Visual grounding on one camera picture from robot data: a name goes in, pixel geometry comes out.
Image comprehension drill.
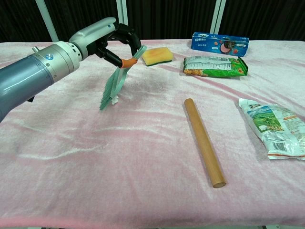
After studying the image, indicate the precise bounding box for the blue Oreo cookie box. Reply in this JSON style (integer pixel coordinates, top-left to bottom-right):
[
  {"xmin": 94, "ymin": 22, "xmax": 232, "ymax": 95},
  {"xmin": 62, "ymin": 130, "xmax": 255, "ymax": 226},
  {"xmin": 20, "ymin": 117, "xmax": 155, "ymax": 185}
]
[{"xmin": 191, "ymin": 32, "xmax": 250, "ymax": 58}]

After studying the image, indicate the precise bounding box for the pink velvet tablecloth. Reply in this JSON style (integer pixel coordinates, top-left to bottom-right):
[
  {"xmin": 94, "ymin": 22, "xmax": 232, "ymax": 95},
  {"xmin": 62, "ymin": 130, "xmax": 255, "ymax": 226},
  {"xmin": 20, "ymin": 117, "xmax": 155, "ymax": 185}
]
[{"xmin": 0, "ymin": 39, "xmax": 305, "ymax": 229}]

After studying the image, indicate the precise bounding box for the small teal broom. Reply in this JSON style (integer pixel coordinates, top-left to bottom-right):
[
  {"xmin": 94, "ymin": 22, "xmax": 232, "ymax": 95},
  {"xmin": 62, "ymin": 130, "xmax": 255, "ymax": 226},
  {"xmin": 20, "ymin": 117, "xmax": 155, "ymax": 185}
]
[{"xmin": 99, "ymin": 45, "xmax": 146, "ymax": 111}]

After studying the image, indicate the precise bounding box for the white metal frame post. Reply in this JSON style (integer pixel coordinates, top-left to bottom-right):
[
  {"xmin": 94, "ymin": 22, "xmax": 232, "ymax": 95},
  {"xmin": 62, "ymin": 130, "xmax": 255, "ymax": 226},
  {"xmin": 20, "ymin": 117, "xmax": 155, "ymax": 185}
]
[
  {"xmin": 210, "ymin": 0, "xmax": 227, "ymax": 34},
  {"xmin": 35, "ymin": 0, "xmax": 60, "ymax": 43},
  {"xmin": 116, "ymin": 0, "xmax": 131, "ymax": 41}
]

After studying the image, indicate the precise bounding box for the white green snack bag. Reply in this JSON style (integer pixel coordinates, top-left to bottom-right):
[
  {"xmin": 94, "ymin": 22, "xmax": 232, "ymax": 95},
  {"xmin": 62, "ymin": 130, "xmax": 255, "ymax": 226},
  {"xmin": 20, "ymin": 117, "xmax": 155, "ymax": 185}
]
[{"xmin": 238, "ymin": 97, "xmax": 305, "ymax": 160}]

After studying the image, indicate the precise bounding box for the yellow green sponge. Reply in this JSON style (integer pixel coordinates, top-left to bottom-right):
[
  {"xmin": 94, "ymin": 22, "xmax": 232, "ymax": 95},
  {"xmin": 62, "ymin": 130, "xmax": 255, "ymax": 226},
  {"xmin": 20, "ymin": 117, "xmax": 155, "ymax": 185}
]
[{"xmin": 142, "ymin": 47, "xmax": 174, "ymax": 67}]

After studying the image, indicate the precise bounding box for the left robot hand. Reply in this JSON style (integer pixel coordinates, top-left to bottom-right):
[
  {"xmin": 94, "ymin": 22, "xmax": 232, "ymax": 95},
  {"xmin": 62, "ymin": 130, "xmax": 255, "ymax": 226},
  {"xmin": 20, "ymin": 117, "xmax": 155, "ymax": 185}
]
[{"xmin": 68, "ymin": 16, "xmax": 143, "ymax": 69}]

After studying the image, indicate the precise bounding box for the black curtain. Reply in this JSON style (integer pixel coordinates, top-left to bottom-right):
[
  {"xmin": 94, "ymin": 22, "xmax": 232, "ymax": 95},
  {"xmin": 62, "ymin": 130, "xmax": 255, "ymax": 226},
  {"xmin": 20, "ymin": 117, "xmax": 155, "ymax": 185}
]
[{"xmin": 0, "ymin": 0, "xmax": 305, "ymax": 43}]

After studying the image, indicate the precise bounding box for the wooden rolling pin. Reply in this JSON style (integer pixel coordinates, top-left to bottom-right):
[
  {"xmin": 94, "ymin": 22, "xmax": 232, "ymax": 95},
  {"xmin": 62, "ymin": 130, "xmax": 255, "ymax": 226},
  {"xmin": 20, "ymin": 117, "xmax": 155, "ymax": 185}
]
[{"xmin": 183, "ymin": 98, "xmax": 227, "ymax": 189}]

